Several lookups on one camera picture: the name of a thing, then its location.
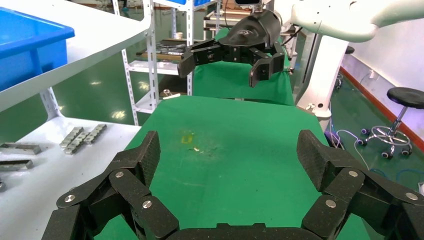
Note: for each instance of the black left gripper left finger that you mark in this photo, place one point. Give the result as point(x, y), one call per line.
point(132, 185)

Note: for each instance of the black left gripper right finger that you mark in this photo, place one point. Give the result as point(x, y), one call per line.
point(348, 192)

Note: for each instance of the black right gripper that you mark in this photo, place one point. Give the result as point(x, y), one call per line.
point(248, 36)

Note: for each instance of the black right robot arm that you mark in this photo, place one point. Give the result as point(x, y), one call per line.
point(268, 15)

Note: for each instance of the metal roller rack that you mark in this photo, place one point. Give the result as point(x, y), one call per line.
point(225, 20)

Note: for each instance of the small paper cup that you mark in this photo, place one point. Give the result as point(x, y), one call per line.
point(179, 35)

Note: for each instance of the dark tray with tools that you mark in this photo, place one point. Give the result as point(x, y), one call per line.
point(165, 49)

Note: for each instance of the perforated steel shelf leg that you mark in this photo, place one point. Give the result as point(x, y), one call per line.
point(152, 66)
point(130, 86)
point(50, 102)

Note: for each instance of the white steel storage rack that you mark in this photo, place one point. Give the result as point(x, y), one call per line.
point(145, 68)

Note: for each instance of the white robot torso column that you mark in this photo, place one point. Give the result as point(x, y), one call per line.
point(331, 20)

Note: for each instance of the black round stool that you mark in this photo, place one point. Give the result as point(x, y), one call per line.
point(349, 49)
point(407, 96)

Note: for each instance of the grey metal channel bar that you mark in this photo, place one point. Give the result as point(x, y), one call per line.
point(15, 165)
point(20, 148)

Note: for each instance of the white metal shelf board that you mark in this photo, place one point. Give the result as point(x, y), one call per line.
point(99, 33)

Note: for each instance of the blue plastic bin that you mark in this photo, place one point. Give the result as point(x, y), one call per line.
point(30, 49)

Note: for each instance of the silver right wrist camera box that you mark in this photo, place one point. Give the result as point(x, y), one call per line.
point(248, 2)

